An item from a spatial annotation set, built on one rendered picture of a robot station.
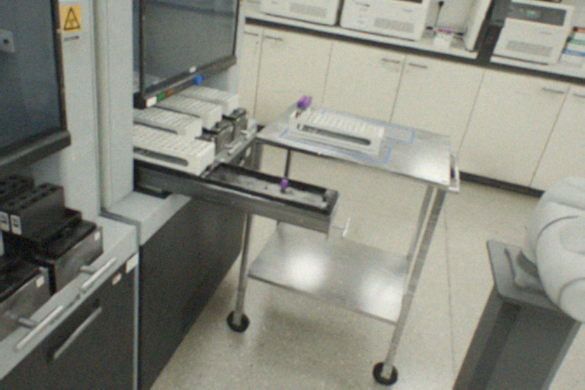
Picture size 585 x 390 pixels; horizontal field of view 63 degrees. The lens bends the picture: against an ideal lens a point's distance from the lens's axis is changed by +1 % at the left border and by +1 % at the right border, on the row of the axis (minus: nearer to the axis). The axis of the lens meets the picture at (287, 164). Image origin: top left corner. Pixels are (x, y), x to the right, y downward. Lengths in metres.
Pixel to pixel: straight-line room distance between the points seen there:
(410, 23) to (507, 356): 2.40
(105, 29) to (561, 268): 1.01
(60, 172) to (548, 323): 1.16
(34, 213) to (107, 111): 0.27
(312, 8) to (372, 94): 0.72
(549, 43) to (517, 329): 2.36
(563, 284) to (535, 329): 0.34
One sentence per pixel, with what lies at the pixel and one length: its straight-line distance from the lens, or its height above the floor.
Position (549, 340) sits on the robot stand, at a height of 0.58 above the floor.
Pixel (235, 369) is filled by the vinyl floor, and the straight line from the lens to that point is 1.82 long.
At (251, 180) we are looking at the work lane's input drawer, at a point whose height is 0.80.
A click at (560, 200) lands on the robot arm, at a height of 0.93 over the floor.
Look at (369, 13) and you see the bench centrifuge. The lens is 3.37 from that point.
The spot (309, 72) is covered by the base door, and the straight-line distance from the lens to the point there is 3.49.
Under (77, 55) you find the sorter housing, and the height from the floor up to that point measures 1.13.
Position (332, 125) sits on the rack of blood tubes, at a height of 0.88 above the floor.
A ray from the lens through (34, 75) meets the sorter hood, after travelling 0.91.
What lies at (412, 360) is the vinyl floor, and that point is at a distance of 2.02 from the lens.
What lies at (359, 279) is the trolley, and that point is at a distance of 1.84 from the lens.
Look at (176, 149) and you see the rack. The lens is 1.24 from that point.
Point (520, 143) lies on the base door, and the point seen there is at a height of 0.38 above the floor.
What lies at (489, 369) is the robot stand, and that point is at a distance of 1.46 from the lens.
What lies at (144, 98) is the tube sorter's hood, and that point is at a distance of 1.19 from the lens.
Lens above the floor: 1.37
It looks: 25 degrees down
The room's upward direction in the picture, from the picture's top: 9 degrees clockwise
